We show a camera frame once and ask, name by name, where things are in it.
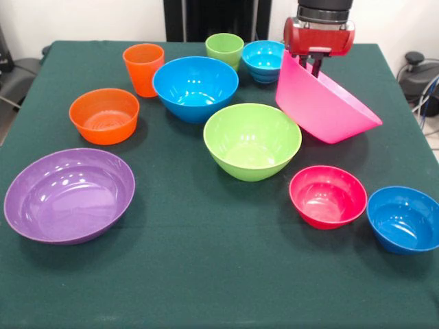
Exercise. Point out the dark green tablecloth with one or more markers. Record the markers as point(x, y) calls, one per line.
point(219, 240)

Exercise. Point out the large pink bowl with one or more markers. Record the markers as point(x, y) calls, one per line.
point(319, 106)

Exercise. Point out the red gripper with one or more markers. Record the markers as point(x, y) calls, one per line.
point(319, 41)

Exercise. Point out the green bowl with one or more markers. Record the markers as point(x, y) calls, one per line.
point(252, 144)

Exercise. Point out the small dark blue bowl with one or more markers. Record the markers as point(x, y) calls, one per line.
point(401, 219)

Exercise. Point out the orange bowl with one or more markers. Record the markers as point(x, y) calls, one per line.
point(103, 132)

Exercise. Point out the purple bowl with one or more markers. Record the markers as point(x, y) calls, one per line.
point(68, 205)

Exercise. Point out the large light blue bowl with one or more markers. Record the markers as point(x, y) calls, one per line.
point(192, 85)

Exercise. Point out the black floor stand base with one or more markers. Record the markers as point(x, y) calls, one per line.
point(20, 75)
point(418, 79)

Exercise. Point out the green cup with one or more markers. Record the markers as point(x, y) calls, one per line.
point(223, 49)

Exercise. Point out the orange cup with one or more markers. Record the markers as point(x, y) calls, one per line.
point(142, 75)

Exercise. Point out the red bowl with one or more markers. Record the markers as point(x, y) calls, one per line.
point(327, 198)

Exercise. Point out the small ribbed cyan bowl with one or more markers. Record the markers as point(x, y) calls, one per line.
point(262, 60)

